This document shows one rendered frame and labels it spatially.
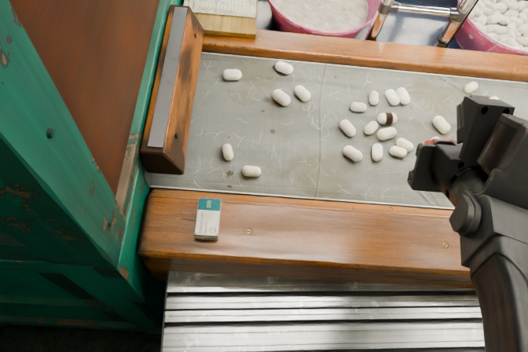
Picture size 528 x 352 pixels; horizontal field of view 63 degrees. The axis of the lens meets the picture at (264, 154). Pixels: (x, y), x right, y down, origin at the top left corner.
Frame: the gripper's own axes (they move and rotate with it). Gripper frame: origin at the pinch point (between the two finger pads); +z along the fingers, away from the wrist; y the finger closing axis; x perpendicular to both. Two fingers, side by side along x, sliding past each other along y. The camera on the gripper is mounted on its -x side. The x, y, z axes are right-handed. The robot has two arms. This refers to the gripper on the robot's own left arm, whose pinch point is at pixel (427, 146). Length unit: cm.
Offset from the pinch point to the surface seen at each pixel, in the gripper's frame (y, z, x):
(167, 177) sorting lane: 40.2, 4.9, 11.4
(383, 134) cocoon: 2.7, 12.6, 2.9
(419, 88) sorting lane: -6.5, 24.1, -3.8
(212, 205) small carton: 31.9, -2.6, 11.7
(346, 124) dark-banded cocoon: 9.6, 13.7, 2.0
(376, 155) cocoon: 4.3, 9.3, 5.7
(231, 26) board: 32.3, 27.6, -11.8
